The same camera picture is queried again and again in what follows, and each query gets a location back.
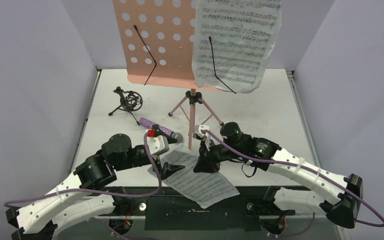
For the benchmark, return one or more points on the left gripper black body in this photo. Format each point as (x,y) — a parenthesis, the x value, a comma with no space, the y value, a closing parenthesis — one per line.
(139,158)

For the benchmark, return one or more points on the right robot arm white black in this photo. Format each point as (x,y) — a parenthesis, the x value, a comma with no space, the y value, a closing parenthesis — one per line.
(335,195)

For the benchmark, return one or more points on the black microphone shock mount tripod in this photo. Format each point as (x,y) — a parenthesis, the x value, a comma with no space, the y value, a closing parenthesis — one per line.
(130,101)

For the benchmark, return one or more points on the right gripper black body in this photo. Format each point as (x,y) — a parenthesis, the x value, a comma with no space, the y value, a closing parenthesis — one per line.
(207,155)

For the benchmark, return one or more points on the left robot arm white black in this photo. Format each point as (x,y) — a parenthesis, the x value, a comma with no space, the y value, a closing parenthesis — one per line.
(87,191)

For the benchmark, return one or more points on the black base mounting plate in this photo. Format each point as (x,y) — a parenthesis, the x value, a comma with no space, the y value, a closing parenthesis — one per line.
(169,210)

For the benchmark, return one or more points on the wrist camera silver box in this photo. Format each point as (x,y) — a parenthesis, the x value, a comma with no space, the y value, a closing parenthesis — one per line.
(156,144)
(199,133)

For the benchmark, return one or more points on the purple glitter microphone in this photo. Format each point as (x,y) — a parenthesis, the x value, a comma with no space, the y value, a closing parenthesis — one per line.
(172,136)

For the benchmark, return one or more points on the right wrist camera silver box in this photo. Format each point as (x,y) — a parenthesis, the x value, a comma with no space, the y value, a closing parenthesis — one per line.
(199,133)

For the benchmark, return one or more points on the white sheet music paper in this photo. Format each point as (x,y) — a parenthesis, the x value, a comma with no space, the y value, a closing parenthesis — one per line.
(233,40)
(205,189)

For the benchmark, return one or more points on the pink perforated music stand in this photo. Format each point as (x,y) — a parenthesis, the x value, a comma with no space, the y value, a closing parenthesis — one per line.
(157,41)

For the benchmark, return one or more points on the left wrist camera silver box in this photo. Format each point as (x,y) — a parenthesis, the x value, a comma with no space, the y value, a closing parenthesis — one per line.
(156,144)

